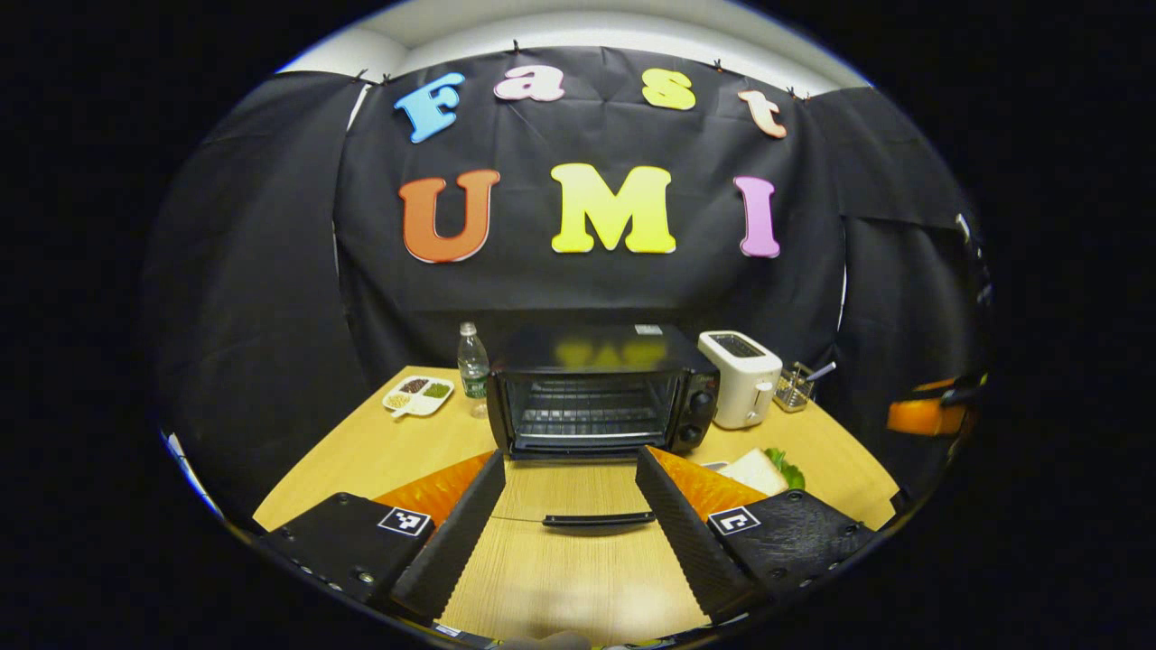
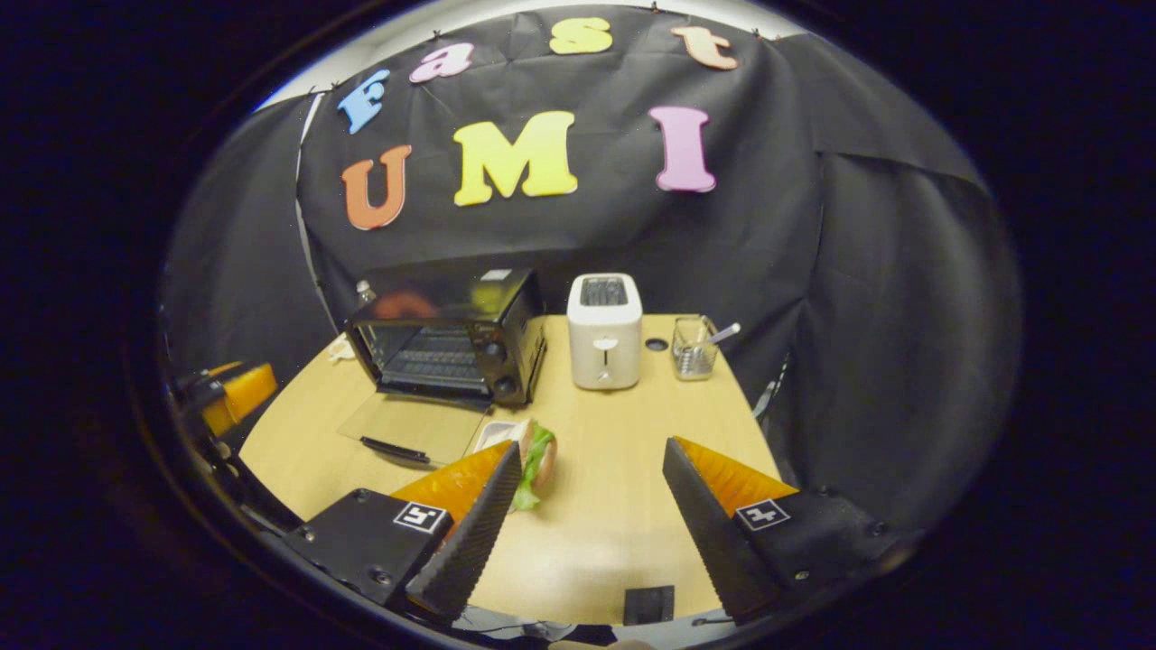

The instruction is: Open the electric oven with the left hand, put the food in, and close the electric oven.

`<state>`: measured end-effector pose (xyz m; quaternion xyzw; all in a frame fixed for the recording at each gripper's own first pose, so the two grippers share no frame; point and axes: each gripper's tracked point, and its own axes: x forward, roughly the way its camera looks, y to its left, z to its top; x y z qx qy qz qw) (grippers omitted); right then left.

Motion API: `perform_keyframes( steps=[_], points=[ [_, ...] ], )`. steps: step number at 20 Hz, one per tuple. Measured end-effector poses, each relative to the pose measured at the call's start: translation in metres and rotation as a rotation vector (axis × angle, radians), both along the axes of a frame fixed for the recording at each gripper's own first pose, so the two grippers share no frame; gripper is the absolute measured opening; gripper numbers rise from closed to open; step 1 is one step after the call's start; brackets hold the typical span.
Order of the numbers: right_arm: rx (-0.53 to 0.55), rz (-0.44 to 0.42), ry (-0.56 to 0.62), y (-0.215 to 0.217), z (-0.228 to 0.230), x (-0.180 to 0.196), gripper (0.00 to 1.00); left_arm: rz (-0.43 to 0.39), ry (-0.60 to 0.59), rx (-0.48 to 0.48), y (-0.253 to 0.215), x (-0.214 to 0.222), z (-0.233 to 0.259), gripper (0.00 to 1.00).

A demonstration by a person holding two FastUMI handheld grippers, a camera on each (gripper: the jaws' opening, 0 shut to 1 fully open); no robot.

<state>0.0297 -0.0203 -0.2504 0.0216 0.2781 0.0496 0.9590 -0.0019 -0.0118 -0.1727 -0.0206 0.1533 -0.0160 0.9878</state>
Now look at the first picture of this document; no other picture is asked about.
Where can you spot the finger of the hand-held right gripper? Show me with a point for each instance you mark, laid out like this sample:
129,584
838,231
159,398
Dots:
921,417
944,386

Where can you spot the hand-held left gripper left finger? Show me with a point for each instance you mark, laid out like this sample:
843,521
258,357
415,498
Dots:
452,551

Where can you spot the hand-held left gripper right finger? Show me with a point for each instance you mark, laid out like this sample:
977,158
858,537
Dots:
686,542

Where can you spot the lettuce sandwich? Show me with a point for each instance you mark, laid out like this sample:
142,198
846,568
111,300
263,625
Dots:
754,471

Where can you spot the black electric oven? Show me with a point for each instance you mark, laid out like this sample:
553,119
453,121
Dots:
596,397

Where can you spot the white divided snack plate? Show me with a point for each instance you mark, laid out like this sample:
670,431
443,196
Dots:
417,395

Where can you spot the white toaster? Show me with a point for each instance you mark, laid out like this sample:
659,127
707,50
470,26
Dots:
741,384

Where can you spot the clear water bottle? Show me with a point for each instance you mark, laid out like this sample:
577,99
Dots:
472,375

